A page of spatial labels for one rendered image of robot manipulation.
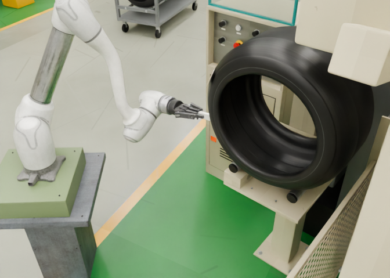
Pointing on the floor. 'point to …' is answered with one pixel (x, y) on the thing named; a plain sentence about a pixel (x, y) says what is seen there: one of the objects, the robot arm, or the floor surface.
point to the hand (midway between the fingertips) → (205, 115)
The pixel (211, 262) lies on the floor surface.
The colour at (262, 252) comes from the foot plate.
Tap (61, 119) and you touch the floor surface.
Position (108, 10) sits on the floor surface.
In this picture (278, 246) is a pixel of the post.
